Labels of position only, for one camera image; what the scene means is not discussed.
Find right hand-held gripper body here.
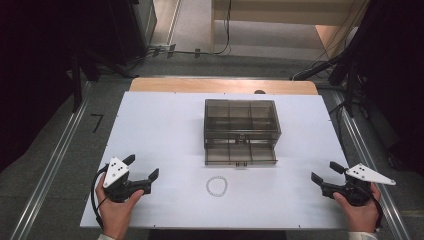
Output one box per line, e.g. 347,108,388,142
320,162,397,207

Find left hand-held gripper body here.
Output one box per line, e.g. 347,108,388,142
102,156,153,204

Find white bead bracelet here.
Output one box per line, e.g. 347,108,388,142
205,175,229,198

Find smoky transparent drawer box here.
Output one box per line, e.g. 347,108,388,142
203,98,282,150

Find person's right hand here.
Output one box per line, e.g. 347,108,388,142
333,183,382,233

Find person's left hand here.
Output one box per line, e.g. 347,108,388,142
95,184,145,240

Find white board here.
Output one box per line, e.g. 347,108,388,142
79,91,350,231

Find person's right white sleeve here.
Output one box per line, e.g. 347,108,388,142
347,231,380,240

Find wooden table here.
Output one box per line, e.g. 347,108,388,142
128,77,319,96

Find black curtain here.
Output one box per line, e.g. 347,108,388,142
353,0,424,176
0,0,113,173

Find black cabinet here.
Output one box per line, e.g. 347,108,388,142
106,0,158,67

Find light wooden shelf unit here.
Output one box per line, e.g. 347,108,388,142
210,0,369,60

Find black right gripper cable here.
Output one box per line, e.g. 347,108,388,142
361,184,384,231

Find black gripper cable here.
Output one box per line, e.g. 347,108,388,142
361,184,384,231
90,164,110,231

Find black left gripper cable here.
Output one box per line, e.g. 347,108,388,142
90,164,110,231

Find metal floor rail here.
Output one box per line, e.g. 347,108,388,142
331,90,412,240
9,81,95,240

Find black stand with cables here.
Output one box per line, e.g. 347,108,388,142
291,19,371,118

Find black floor cable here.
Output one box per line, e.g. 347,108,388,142
126,0,233,72

